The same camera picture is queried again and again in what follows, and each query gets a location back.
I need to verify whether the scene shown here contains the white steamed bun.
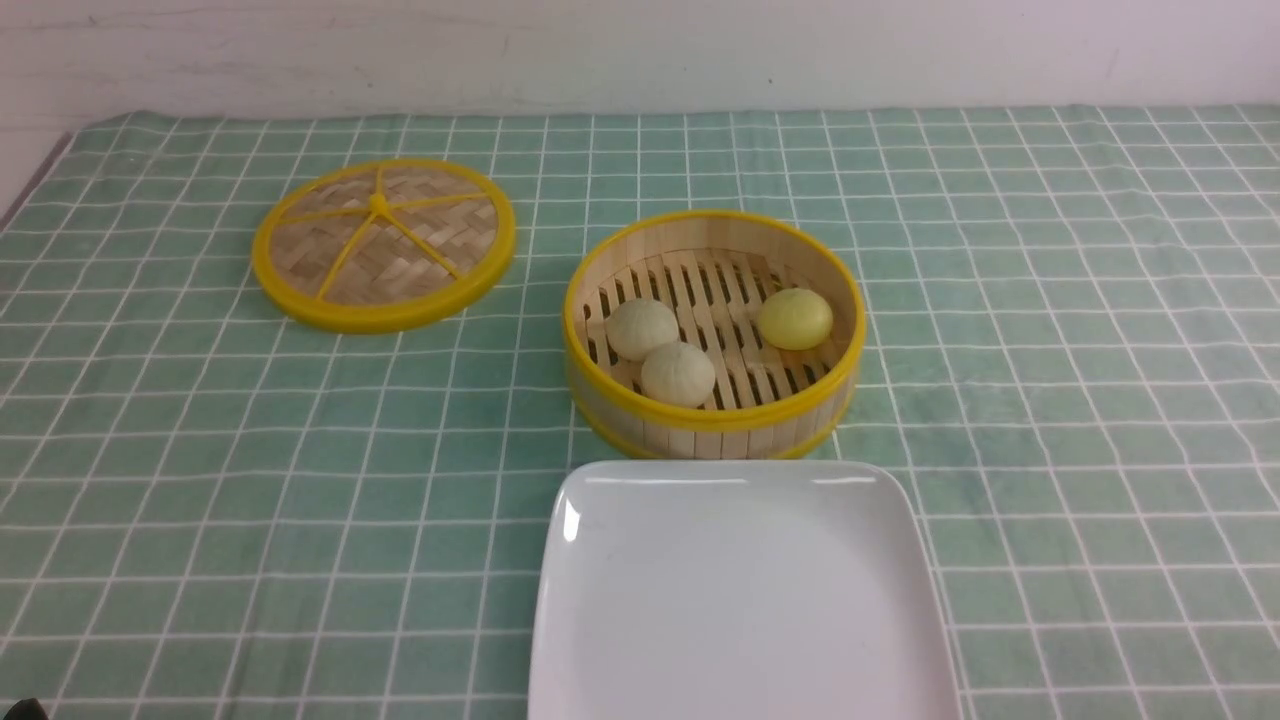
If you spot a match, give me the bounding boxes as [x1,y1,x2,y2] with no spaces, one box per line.
[640,341,716,407]
[605,299,680,363]

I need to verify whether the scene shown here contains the green checkered tablecloth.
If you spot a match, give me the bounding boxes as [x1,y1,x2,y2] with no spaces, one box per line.
[1,106,1279,719]

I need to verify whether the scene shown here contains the yellow steamed bun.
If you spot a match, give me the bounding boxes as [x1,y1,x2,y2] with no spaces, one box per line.
[756,288,835,351]

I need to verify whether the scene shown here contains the yellow bamboo steamer lid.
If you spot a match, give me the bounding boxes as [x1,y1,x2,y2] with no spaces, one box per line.
[250,158,516,334]

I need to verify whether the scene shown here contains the white square plate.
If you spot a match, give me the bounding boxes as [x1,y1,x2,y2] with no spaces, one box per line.
[527,460,963,719]

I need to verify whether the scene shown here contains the white steamed bun front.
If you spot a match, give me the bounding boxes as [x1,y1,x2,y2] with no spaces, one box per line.
[640,341,716,407]

